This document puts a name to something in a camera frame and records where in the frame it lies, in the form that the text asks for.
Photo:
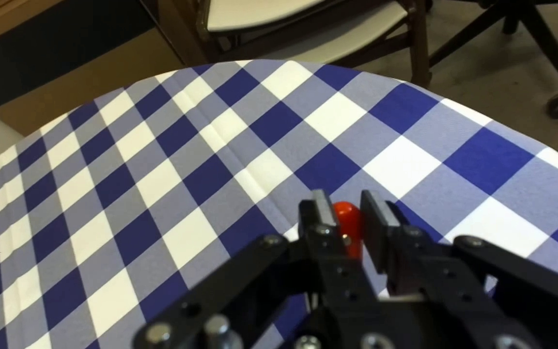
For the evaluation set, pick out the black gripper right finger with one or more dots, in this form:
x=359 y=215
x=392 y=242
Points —
x=382 y=224

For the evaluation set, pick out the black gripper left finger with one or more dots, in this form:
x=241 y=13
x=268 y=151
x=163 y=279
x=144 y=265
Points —
x=318 y=219

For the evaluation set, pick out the red plastic spoon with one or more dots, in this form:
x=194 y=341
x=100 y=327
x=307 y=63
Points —
x=349 y=222

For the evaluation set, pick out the blue white checkered tablecloth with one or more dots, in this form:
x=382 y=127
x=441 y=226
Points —
x=163 y=193

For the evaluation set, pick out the wooden chair white seat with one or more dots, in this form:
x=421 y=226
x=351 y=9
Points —
x=415 y=38

